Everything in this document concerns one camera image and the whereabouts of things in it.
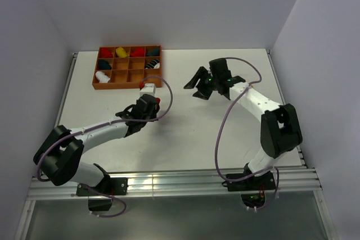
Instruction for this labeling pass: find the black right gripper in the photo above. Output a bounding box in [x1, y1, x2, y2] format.
[183, 66, 219, 101]

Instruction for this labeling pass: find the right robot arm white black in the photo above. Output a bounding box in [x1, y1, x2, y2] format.
[184, 57, 303, 189]

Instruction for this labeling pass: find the dark navy rolled sock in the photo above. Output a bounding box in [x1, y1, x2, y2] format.
[97, 59, 112, 70]

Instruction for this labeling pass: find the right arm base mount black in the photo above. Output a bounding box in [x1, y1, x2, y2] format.
[222, 171, 278, 210]

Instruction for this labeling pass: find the red rolled sock middle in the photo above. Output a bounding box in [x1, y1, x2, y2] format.
[130, 47, 145, 57]

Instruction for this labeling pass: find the dark teal rolled sock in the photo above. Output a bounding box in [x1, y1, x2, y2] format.
[146, 47, 160, 57]

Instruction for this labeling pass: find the red rolled sock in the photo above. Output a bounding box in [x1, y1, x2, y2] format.
[130, 47, 145, 57]
[100, 48, 113, 58]

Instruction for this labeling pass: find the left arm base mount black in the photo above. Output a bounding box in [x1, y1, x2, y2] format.
[76, 177, 129, 212]

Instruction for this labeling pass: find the red rolled sock left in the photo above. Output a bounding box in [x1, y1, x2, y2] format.
[100, 48, 113, 58]

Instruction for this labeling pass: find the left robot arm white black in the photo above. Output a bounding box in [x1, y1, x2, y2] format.
[33, 94, 160, 194]

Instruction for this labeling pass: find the black white striped rolled sock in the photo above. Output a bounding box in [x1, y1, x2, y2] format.
[145, 58, 160, 69]

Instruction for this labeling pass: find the wooden compartment tray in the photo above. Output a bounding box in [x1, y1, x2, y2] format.
[92, 45, 163, 90]

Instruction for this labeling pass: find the yellow rolled sock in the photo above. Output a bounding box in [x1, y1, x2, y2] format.
[115, 47, 129, 58]

